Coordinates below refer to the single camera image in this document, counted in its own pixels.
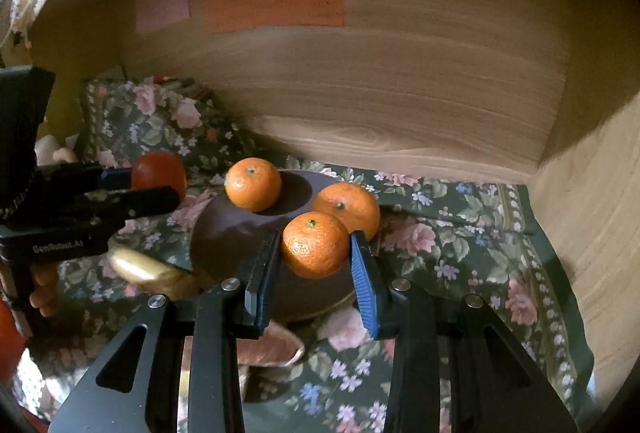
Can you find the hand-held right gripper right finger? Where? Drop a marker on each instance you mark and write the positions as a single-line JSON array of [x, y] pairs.
[[364, 283]]

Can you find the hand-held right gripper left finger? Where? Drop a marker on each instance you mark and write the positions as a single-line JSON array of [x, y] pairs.
[[265, 283]]

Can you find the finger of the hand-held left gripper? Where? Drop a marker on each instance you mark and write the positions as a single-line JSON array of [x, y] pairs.
[[145, 203], [116, 178]]

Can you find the red-orange persimmon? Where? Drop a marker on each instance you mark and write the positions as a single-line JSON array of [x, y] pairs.
[[160, 172]]

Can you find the dark brown plate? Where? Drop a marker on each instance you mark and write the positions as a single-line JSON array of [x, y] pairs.
[[235, 233]]

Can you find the orange mandarin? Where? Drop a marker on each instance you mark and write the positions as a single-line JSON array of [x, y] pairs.
[[253, 184], [315, 245], [350, 209]]

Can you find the person's left hand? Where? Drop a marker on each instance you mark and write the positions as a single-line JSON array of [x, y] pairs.
[[44, 285]]

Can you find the pale peach object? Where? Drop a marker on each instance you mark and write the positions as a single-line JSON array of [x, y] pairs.
[[52, 150]]

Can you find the floral printed cloth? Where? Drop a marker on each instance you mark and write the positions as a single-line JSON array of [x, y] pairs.
[[450, 233]]

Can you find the pink sticky note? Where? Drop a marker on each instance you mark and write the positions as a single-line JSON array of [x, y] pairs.
[[162, 3]]

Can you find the orange sticky note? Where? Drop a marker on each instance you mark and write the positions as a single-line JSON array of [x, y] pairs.
[[275, 7]]

